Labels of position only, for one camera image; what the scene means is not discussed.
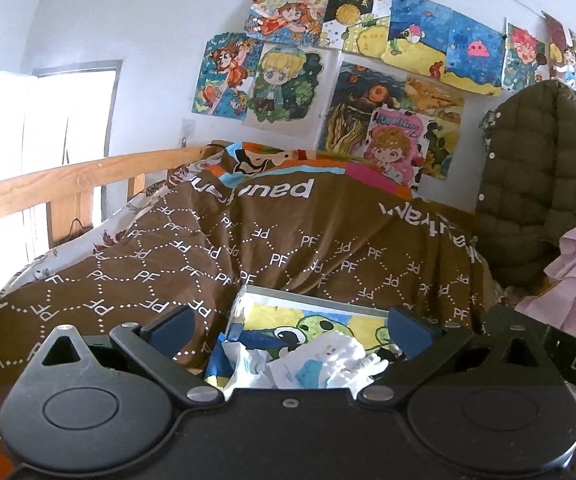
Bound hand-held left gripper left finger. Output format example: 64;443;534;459
39;305;226;407

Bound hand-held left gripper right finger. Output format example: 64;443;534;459
357;305;545;408

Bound white blue bag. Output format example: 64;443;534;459
204;330;276;402

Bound white cloth with blue print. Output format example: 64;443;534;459
268;331;389;392

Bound yellow green cartoon cloth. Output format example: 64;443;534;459
228;294;393;361

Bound grey storage box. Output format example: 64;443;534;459
225;285;403;361

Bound brown printed patchwork blanket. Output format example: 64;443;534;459
0;140;499;480

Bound olive puffer jacket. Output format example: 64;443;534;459
474;80;576;296

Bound window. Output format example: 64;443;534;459
0;60;122;266

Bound pink girl wall poster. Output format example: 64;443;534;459
362;105;433;188

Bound wooden bed rail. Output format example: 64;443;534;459
0;141;229;297

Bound colourful wall posters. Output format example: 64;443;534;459
404;76;468;182

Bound dark swirly wall poster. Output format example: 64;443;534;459
324;60;409;161

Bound orange haired girl wall poster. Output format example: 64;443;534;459
192;32;265;122

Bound blonde figure wall poster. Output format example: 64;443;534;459
242;42;341;128

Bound pink jellyfish wall poster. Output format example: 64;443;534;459
440;9;508;97

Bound blue sea fish wall poster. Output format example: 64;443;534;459
382;0;455;82

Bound blue dress figure wall poster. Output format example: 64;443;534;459
542;11;576;97

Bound red haired figure wall poster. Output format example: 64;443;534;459
501;17;550;92

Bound starry space wall poster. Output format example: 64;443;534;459
319;0;395;57

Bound flying girl wall poster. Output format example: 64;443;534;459
245;0;329;47

